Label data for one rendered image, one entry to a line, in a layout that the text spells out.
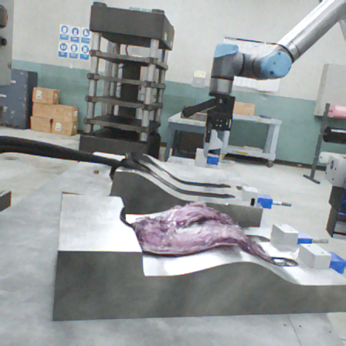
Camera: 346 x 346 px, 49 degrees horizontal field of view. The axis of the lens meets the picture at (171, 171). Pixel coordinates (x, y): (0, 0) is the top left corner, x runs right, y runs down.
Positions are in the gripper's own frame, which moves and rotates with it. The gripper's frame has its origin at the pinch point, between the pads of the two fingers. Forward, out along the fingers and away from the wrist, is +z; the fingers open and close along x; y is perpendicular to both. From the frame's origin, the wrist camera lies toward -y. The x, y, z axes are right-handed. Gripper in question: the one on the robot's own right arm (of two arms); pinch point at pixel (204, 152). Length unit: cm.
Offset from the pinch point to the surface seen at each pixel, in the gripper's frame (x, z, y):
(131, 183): -36.0, 4.5, -18.5
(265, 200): -31.1, 5.3, 15.6
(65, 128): 595, 82, -237
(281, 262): -58, 10, 15
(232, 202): -35.0, 6.1, 6.8
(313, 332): -72, 15, 17
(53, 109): 597, 48, -263
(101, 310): -77, 14, -16
